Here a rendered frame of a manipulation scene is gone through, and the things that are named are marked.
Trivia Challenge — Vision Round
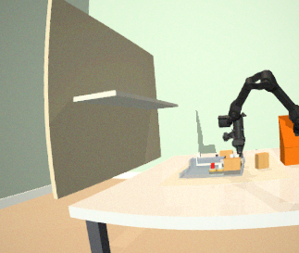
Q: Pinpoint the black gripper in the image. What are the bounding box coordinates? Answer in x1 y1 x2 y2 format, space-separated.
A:
232 126 245 157

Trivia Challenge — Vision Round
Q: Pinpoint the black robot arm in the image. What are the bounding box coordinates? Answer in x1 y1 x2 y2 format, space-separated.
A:
218 70 299 142

